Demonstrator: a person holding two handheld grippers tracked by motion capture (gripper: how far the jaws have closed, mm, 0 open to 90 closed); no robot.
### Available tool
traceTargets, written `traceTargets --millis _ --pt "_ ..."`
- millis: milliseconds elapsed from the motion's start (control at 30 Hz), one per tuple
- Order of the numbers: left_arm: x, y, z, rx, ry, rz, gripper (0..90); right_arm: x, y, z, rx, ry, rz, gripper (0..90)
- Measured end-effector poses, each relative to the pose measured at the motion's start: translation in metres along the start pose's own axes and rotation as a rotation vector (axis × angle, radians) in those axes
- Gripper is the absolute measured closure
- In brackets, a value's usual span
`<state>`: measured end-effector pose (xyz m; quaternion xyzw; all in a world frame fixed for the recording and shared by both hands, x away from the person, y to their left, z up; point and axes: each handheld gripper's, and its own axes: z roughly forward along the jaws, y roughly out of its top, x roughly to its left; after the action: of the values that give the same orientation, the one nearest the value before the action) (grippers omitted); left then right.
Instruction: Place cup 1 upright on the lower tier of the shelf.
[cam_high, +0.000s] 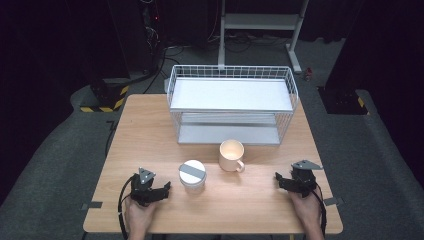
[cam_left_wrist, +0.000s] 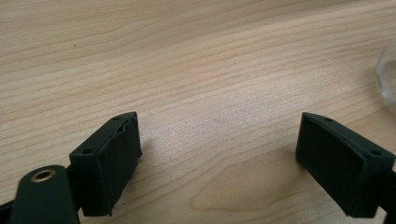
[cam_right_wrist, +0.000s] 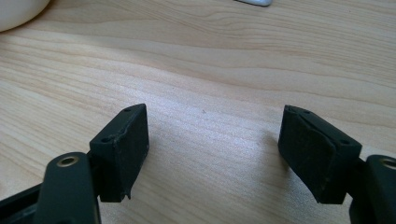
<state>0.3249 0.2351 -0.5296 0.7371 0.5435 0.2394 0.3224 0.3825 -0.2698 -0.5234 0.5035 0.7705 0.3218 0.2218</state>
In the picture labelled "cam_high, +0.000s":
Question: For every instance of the dark equipment cabinet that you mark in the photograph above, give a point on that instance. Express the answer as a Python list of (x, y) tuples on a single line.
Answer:
[(133, 33)]

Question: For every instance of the small red object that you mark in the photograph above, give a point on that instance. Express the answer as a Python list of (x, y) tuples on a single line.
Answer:
[(308, 74)]

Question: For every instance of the grey tape strip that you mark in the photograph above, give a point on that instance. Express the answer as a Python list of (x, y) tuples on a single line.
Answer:
[(332, 201), (92, 205)]

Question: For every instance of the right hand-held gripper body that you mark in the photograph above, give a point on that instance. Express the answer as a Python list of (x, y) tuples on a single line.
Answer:
[(304, 180)]

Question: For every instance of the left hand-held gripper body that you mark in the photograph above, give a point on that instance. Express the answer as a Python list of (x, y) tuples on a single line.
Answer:
[(142, 186)]

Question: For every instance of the person's left hand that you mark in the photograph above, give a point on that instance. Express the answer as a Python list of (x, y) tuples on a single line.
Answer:
[(138, 215)]

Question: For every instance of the person's right hand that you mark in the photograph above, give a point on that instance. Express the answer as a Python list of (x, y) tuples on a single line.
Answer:
[(305, 210)]

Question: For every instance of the cream ceramic mug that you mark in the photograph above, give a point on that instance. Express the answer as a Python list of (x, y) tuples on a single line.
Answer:
[(230, 160)]

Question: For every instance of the black yellow striped base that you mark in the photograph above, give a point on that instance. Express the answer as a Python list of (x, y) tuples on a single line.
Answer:
[(343, 101), (106, 100)]

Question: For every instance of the white metal stand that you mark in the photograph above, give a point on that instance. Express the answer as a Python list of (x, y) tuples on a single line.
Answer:
[(260, 21)]

